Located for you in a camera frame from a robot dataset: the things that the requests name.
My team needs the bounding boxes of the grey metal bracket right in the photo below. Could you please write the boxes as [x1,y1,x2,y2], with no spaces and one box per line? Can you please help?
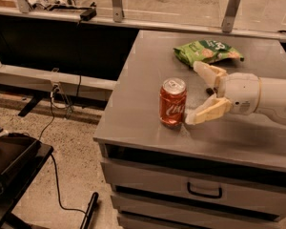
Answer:
[221,0,241,33]

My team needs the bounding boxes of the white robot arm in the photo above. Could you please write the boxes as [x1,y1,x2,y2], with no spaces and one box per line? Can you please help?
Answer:
[185,61,286,125]

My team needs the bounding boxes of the black power adapter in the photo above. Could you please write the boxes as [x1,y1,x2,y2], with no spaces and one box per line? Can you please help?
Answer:
[80,8,96,21]

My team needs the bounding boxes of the black floor cable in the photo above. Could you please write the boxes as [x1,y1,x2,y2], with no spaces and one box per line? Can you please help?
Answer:
[37,79,89,216]

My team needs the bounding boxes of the grey low shelf beam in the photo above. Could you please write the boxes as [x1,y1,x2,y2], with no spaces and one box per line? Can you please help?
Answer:
[0,65,116,101]

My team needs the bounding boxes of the green chip bag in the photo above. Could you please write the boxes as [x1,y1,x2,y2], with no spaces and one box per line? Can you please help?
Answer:
[174,40,244,67]

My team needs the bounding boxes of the black side table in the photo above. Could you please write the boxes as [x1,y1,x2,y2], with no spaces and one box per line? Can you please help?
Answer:
[0,134,53,229]

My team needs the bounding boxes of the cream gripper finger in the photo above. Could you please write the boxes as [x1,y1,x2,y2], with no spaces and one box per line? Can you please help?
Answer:
[193,61,228,89]
[185,94,232,125]

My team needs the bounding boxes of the black floor stand foot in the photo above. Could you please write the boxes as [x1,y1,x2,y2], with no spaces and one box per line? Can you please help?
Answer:
[80,192,99,229]

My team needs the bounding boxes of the grey metal bracket middle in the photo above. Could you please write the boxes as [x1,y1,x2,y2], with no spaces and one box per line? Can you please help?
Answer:
[112,0,124,23]

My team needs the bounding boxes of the black drawer handle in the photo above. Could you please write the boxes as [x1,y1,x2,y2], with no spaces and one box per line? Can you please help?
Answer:
[187,182,223,199]

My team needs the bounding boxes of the black chocolate bar wrapper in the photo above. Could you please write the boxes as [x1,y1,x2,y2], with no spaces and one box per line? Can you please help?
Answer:
[206,88,215,96]

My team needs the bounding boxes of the grey drawer cabinet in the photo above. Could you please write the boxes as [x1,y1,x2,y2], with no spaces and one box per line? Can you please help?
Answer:
[94,31,286,229]

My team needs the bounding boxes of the red coke can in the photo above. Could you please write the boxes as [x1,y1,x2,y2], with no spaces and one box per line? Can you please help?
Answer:
[159,77,187,127]

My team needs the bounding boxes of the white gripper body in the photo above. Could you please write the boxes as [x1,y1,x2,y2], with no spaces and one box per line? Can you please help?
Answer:
[217,73,260,115]

